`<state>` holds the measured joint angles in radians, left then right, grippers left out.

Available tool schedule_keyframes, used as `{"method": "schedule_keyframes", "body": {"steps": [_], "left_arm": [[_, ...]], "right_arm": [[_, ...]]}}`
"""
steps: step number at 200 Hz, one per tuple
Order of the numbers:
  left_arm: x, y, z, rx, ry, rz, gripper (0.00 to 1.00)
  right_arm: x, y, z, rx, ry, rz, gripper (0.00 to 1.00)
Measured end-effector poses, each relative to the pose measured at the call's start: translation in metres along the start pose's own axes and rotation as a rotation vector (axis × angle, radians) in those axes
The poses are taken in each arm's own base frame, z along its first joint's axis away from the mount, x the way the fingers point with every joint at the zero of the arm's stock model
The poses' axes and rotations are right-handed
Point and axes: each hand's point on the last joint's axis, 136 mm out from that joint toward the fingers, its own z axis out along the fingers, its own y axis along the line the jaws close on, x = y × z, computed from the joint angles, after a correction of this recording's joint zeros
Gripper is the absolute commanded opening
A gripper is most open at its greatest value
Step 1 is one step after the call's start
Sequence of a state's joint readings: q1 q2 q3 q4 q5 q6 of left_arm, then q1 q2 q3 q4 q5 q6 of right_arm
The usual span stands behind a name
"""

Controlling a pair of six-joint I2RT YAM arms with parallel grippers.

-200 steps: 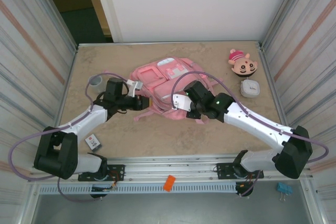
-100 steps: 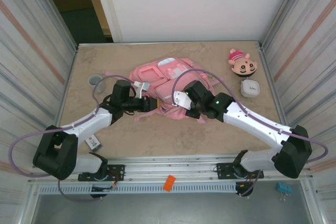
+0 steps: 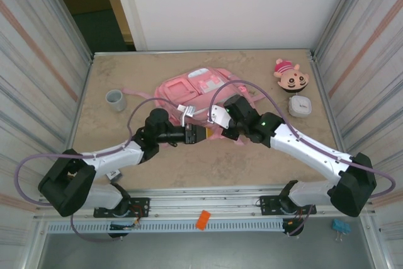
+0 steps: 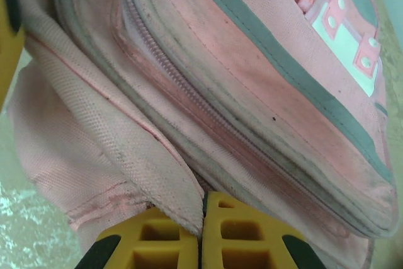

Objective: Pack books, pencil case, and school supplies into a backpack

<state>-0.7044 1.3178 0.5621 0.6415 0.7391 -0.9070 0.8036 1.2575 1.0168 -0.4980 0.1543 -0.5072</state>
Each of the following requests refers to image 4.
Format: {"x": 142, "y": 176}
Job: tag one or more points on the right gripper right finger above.
{"x": 239, "y": 243}

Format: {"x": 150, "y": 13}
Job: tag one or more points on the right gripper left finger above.
{"x": 157, "y": 243}

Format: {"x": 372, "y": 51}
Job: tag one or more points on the pink backpack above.
{"x": 220, "y": 77}

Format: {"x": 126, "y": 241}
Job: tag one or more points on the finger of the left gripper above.
{"x": 7, "y": 14}

